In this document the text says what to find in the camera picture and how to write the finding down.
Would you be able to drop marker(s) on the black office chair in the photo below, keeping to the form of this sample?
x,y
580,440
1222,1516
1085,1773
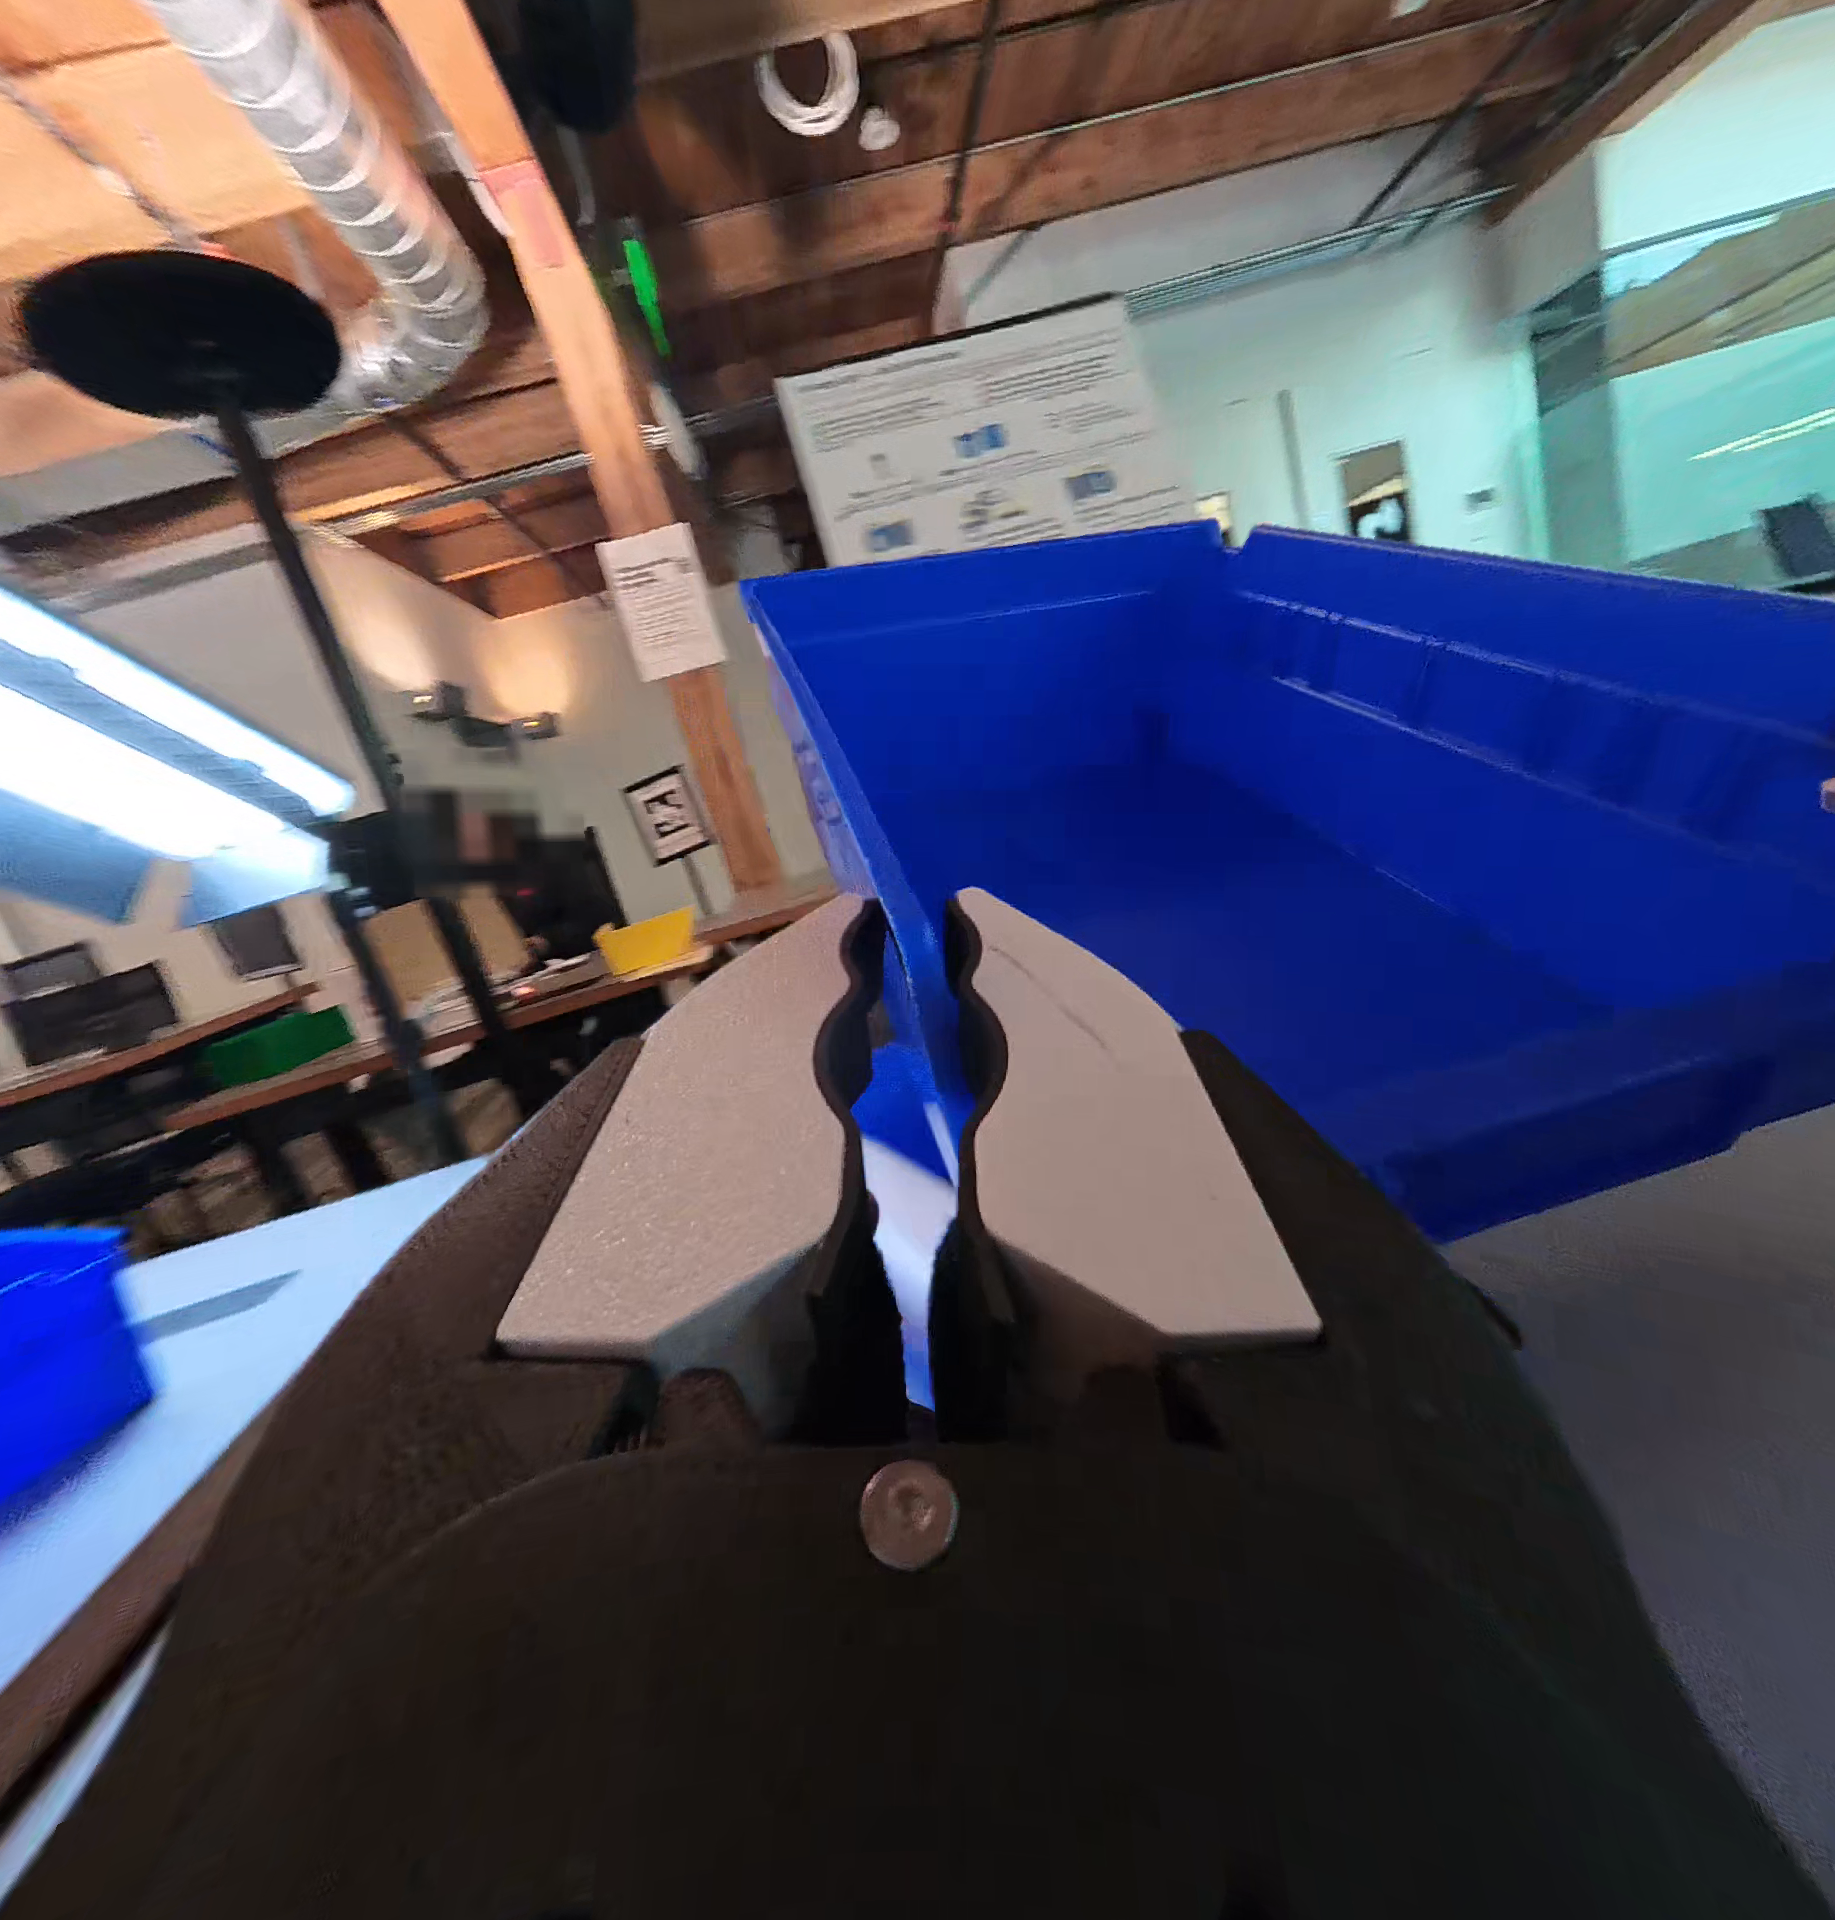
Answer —
x,y
1799,542

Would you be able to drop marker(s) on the wooden top office desk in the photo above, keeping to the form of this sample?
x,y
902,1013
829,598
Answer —
x,y
560,987

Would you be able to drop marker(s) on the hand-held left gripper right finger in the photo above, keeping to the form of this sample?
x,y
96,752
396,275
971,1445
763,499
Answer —
x,y
1127,1185

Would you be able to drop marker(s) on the black white marker sign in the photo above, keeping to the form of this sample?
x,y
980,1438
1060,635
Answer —
x,y
665,818

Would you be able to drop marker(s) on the green plastic bin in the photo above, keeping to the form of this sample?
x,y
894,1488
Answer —
x,y
272,1046

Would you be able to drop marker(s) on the printed instruction sheet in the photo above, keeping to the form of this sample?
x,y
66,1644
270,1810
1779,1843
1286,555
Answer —
x,y
976,435

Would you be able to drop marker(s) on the silver ceiling duct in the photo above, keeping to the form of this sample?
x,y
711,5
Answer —
x,y
331,195

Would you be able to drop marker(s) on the white door with window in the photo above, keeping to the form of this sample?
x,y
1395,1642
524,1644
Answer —
x,y
1376,498

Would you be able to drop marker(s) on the blue plastic bin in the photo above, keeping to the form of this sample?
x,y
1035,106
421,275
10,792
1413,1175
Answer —
x,y
32,1350
1305,900

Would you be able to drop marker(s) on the white paper notice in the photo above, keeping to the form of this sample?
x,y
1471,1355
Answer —
x,y
659,600

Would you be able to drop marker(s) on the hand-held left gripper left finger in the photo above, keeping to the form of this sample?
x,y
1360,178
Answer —
x,y
676,1185

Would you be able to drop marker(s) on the yellow plastic bin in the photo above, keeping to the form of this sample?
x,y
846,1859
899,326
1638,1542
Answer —
x,y
642,947

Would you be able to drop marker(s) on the wooden workshop desk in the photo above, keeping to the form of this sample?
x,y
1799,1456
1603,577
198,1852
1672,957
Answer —
x,y
108,1051

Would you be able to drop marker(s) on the black tripod stand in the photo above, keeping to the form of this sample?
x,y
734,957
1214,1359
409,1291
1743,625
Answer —
x,y
181,333

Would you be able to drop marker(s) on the black light stand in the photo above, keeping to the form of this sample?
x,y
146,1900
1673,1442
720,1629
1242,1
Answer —
x,y
407,1035

